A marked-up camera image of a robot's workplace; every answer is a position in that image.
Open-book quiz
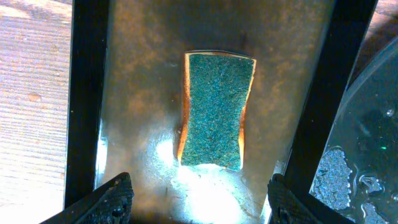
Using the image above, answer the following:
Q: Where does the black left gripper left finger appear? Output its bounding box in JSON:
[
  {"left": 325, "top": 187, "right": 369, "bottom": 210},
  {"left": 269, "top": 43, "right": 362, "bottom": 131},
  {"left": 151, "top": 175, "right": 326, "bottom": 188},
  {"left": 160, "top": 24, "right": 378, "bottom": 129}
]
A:
[{"left": 43, "top": 172, "right": 134, "bottom": 224}]

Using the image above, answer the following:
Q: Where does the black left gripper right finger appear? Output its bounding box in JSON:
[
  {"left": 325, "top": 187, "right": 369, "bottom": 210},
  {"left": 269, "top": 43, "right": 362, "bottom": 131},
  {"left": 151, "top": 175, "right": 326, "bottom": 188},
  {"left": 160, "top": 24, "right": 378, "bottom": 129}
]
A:
[{"left": 267, "top": 174, "right": 322, "bottom": 224}]

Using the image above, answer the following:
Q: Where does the orange sponge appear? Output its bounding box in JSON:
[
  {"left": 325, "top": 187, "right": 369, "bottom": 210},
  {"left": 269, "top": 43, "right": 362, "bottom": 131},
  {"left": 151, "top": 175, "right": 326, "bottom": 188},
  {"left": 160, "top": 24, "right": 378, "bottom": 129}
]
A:
[{"left": 177, "top": 50, "right": 256, "bottom": 171}]

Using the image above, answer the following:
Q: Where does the round black tray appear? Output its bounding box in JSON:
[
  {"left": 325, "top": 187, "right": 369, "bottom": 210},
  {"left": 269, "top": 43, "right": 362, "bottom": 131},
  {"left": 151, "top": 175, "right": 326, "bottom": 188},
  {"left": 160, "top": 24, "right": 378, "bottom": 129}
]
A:
[{"left": 310, "top": 39, "right": 397, "bottom": 223}]

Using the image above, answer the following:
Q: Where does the rectangular black water tray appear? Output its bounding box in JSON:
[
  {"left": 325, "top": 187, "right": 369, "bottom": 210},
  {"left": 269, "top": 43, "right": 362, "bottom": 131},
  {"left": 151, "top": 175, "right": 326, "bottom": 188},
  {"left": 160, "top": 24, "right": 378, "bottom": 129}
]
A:
[{"left": 65, "top": 0, "right": 377, "bottom": 223}]

